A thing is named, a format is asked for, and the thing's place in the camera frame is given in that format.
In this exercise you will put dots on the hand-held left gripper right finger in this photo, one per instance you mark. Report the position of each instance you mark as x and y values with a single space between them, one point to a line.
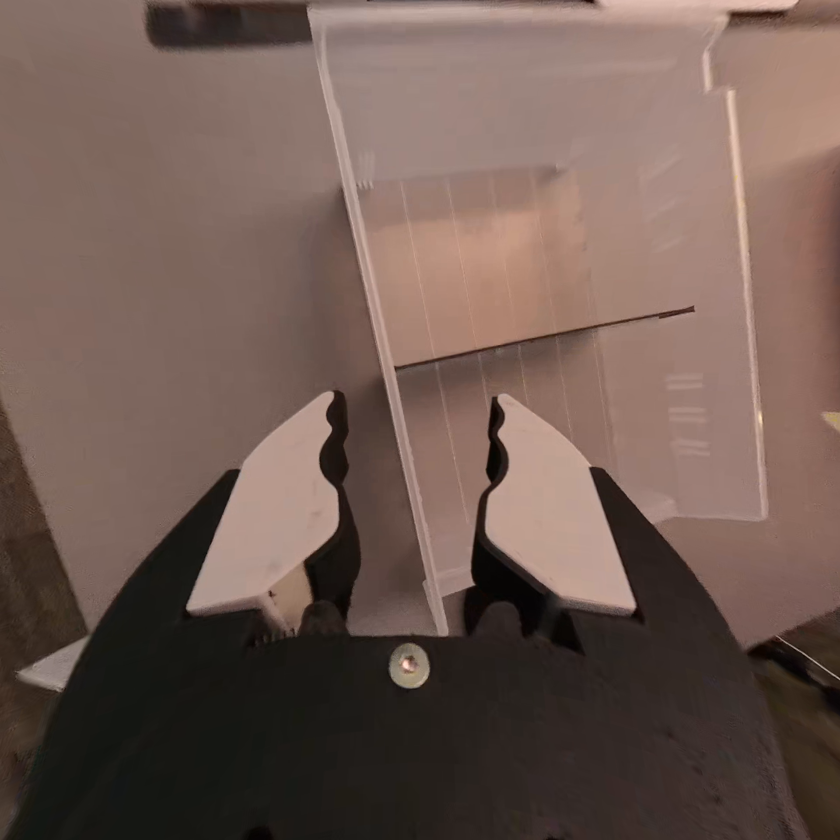
551 518

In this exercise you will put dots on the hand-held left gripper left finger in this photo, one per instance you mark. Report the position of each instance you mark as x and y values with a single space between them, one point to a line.
275 512

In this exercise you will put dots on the clear plastic organizer box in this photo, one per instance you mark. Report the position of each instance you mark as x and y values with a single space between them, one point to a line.
525 131

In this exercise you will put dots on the black desk mat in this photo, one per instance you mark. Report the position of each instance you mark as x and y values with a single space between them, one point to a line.
223 26

